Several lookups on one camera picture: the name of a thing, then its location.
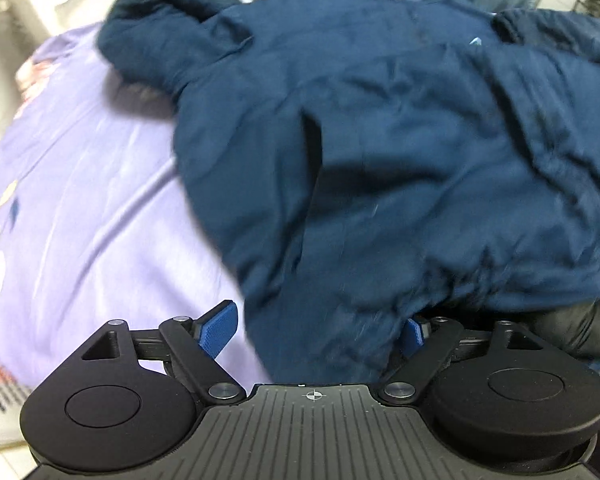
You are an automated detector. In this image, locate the navy blue large jacket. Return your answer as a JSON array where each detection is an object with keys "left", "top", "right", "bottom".
[{"left": 97, "top": 0, "right": 600, "bottom": 384}]

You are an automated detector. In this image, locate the lavender bed sheet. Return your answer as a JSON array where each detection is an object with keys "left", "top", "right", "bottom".
[{"left": 0, "top": 23, "right": 276, "bottom": 386}]

